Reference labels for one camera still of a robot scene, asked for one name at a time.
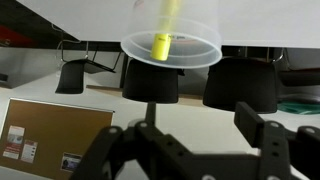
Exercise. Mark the cork bulletin board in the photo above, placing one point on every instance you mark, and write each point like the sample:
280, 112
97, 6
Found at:
48, 139

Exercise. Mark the black chair left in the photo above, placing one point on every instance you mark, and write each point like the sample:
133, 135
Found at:
71, 79

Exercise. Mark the black chair middle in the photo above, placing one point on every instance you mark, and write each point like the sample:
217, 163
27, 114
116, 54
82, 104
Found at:
148, 83

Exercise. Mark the yellow highlighter marker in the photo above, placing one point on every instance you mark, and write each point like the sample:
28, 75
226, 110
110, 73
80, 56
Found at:
162, 40

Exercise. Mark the clear plastic cup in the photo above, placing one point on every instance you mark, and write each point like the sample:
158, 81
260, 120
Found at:
196, 41

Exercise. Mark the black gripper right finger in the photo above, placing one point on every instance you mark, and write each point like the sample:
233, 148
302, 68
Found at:
270, 138

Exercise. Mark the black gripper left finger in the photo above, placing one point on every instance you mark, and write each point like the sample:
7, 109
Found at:
150, 116

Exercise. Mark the black chair right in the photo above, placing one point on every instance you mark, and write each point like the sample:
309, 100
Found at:
247, 80

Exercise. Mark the black chair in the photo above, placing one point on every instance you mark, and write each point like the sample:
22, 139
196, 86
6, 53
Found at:
247, 80
148, 83
71, 79

